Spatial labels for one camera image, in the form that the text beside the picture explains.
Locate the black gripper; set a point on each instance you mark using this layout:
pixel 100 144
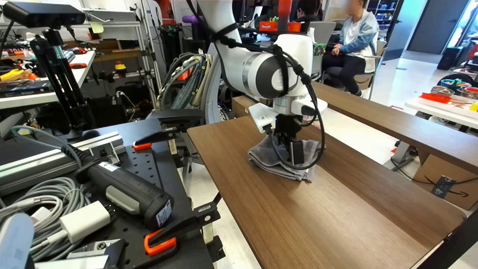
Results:
pixel 286 128

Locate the grey towel cloth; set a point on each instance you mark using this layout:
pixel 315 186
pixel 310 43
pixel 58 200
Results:
pixel 265 158

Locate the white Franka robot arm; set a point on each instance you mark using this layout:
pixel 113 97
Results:
pixel 248 73

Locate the plain brown cardboard box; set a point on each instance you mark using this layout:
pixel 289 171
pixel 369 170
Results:
pixel 240 104

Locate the grey office chair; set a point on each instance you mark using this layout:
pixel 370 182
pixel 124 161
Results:
pixel 210 95

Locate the long wooden bench table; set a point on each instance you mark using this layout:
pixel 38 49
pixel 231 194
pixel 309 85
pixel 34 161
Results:
pixel 397 120

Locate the orange red tray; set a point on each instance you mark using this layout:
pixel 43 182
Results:
pixel 292 26

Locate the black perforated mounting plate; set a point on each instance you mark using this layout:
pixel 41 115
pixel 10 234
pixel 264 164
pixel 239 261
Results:
pixel 158 174

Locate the seated person in blue jacket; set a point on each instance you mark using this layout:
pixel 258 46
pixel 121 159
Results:
pixel 355 35

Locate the black clamp with orange tip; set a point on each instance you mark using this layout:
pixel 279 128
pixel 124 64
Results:
pixel 149 140

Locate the red flat item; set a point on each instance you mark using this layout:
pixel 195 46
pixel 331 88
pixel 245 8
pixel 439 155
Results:
pixel 434 98

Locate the white table with colourful items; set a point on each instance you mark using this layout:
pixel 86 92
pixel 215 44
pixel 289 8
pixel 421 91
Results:
pixel 442 112

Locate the black grey handheld controller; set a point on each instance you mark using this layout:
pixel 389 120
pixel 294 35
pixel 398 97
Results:
pixel 131 192

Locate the purple dumbbell shaped object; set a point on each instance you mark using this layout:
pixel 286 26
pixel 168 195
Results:
pixel 188 19

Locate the brown cardboard box with print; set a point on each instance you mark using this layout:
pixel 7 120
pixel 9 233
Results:
pixel 449 180

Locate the white power adapter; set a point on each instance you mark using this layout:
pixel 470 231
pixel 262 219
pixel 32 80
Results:
pixel 85 221

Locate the white cluttered work table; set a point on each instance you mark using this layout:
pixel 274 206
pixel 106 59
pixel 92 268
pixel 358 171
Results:
pixel 38 95

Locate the yellow tool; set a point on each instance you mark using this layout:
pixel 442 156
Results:
pixel 15 76

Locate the pale blue rounded object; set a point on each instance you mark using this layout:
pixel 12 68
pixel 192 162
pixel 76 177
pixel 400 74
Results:
pixel 15 242

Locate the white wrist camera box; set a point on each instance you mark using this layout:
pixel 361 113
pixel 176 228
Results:
pixel 261 118

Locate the black camera stand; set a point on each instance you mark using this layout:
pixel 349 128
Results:
pixel 61 80

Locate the aluminium extrusion rail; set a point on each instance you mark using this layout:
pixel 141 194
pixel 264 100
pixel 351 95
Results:
pixel 44 159

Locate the black stereo camera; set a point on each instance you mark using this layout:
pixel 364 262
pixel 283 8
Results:
pixel 41 14

